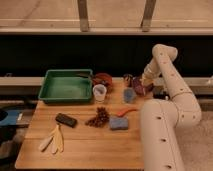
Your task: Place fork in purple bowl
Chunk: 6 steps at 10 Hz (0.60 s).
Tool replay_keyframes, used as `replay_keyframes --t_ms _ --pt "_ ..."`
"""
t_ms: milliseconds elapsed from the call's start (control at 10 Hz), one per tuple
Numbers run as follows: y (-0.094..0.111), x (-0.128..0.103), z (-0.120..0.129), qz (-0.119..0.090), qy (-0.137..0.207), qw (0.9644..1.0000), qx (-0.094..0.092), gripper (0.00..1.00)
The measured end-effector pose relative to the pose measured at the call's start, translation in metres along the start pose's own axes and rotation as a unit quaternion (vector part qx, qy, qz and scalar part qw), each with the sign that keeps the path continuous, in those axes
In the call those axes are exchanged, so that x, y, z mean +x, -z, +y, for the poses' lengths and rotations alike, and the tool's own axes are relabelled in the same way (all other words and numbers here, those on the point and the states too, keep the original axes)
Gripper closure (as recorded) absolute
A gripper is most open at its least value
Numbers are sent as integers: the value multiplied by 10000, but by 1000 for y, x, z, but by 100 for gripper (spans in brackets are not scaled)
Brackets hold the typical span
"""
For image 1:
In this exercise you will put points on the blue translucent cup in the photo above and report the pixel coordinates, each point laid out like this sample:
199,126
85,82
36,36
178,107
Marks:
129,95

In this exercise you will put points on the orange plastic fork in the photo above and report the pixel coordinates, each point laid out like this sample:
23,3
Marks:
122,112

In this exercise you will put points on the red bowl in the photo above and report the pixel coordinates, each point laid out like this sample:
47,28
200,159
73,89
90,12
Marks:
104,79

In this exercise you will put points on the small dark cup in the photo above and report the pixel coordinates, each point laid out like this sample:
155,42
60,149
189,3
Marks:
127,78

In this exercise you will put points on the blue sponge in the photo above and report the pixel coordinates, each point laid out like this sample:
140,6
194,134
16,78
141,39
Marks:
118,123

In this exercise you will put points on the cream wooden fork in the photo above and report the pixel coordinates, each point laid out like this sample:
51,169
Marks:
54,145

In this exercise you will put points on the cream wooden spoon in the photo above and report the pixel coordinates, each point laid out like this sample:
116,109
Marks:
46,141

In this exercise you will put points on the purple bowl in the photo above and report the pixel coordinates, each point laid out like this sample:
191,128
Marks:
139,88

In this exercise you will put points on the cream wooden knife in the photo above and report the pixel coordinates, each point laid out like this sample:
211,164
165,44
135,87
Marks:
60,140

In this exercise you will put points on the clear plastic cup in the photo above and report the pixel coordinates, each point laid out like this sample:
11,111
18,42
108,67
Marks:
99,92

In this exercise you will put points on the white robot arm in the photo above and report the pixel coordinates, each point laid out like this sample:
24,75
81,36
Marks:
159,118

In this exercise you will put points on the green plastic tray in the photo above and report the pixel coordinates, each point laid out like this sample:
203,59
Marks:
66,86

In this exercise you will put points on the brown grape bunch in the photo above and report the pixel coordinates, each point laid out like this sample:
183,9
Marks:
100,119

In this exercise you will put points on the blue object at left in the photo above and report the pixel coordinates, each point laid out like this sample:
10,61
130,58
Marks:
9,117

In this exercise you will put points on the black rectangular block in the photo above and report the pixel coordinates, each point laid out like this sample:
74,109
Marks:
65,119

